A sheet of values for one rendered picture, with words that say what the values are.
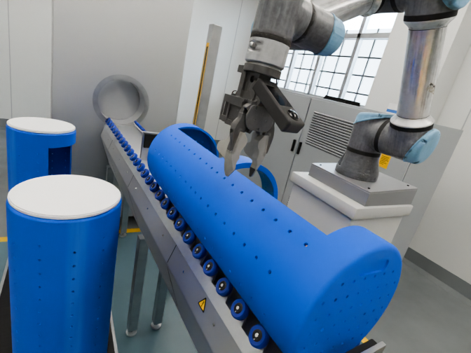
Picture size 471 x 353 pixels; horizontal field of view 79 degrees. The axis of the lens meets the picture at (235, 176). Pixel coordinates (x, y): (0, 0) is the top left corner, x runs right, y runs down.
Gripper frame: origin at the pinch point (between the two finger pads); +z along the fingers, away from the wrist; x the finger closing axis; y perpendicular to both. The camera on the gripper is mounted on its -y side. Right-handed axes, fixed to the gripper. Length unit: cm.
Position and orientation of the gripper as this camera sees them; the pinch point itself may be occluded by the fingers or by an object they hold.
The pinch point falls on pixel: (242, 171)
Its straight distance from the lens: 57.4
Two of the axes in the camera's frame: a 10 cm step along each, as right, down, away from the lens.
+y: -6.1, -3.7, 7.0
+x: -7.6, -0.1, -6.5
